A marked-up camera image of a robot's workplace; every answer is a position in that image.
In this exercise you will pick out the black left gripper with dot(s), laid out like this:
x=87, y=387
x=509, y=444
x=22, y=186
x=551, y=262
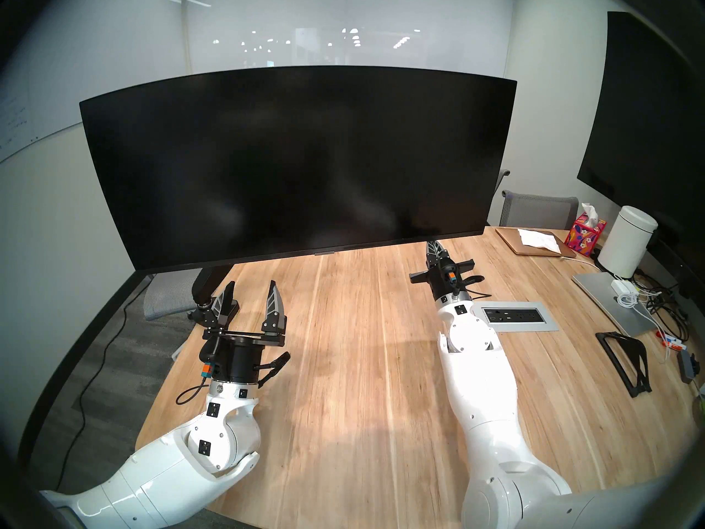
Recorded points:
x=234, y=357

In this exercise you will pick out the silver table power outlet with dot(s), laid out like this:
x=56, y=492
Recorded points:
x=518, y=316

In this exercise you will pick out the white cylindrical canister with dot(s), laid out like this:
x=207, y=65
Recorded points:
x=628, y=241

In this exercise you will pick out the orange and blue markers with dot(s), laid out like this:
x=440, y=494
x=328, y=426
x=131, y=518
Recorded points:
x=672, y=343

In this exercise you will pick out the curved black computer monitor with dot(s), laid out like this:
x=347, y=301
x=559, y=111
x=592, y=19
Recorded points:
x=297, y=164

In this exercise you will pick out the black monitor mount base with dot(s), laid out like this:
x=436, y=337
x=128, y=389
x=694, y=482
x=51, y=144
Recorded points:
x=197, y=314

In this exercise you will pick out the silver laptop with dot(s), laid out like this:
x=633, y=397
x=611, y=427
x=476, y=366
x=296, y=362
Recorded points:
x=600, y=296

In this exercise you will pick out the colourful floral tissue box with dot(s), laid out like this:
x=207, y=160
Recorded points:
x=584, y=236

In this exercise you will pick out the black laptop stand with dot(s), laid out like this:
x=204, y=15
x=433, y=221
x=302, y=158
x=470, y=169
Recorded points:
x=641, y=368

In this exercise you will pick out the white power adapter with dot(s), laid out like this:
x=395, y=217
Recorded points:
x=622, y=288

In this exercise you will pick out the grey adapter box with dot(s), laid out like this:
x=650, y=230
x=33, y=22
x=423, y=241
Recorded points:
x=687, y=365

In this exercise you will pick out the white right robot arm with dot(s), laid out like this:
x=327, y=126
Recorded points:
x=484, y=379

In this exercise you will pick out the green round object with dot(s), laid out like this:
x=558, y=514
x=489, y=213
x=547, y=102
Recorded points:
x=699, y=404

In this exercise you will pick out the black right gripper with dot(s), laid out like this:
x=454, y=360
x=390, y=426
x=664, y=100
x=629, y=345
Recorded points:
x=446, y=282

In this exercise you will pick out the whiteboard with handwriting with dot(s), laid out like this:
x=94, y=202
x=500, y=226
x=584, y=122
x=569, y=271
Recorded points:
x=22, y=114

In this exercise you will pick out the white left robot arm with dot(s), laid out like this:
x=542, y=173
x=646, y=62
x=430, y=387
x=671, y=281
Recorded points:
x=165, y=478

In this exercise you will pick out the brown wooden board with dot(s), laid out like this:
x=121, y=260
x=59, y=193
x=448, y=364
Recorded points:
x=509, y=241

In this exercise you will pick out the large black wall screen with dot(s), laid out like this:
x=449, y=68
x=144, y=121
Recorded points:
x=644, y=120

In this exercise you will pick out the wide glass whiteboard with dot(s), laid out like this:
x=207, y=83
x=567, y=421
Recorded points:
x=330, y=32

